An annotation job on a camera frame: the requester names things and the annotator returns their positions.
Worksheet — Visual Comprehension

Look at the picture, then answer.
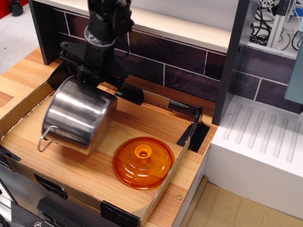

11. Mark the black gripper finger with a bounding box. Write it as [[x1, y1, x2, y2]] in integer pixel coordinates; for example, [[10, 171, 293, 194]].
[[76, 67, 104, 87]]

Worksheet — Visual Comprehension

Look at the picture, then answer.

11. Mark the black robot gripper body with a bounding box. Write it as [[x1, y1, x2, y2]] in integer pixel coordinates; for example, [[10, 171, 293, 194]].
[[60, 26, 128, 89]]

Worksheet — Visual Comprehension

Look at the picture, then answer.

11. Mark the stainless steel pot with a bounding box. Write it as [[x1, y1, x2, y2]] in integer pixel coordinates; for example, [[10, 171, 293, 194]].
[[39, 76, 117, 156]]

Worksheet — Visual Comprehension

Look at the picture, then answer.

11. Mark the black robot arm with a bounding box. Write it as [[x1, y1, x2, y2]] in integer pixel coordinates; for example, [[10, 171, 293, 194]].
[[60, 0, 134, 89]]

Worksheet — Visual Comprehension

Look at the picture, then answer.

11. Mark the orange transparent pot lid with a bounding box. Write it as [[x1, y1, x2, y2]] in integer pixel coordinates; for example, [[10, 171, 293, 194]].
[[112, 137, 175, 190]]

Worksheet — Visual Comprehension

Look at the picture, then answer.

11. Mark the cardboard fence with black tape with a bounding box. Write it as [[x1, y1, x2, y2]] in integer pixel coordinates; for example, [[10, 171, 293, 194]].
[[0, 61, 211, 227]]

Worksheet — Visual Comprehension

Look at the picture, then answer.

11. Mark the black caster wheel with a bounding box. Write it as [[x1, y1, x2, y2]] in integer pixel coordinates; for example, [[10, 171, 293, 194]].
[[8, 0, 23, 17]]

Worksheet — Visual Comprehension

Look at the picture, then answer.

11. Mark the white dish drainer block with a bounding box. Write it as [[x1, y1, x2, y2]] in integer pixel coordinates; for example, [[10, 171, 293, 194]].
[[205, 96, 303, 219]]

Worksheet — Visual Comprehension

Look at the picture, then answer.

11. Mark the grey-blue box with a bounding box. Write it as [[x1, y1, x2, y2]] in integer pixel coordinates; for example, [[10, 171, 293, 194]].
[[285, 43, 303, 104]]

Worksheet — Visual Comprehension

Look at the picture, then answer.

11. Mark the dark grey shelf frame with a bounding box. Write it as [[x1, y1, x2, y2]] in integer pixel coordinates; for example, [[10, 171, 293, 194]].
[[29, 0, 256, 125]]

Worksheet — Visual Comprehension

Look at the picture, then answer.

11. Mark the black cable bundle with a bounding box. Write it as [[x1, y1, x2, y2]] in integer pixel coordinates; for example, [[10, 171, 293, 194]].
[[250, 0, 303, 51]]

